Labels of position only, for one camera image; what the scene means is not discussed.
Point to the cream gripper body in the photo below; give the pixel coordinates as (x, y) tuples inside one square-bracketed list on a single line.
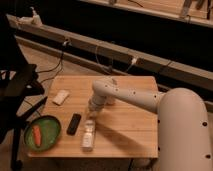
[(92, 114)]

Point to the clear plastic bottle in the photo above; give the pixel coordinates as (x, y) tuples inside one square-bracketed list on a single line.
[(88, 135)]

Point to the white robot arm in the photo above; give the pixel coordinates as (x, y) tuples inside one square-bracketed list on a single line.
[(183, 132)]

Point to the white spray bottle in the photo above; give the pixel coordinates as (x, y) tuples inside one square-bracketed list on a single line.
[(36, 18)]

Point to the white paper cup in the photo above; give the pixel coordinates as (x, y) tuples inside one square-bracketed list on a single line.
[(111, 100)]

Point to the black remote control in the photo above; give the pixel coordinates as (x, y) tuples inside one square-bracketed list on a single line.
[(74, 123)]

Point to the wooden table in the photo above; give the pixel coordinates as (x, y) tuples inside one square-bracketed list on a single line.
[(122, 130)]

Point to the green plate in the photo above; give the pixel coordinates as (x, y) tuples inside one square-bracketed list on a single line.
[(50, 129)]

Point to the orange carrot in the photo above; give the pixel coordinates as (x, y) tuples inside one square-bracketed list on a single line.
[(37, 135)]

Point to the black office chair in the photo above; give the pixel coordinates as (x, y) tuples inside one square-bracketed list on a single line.
[(18, 79)]

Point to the long metal rail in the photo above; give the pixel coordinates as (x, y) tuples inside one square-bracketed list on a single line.
[(179, 72)]

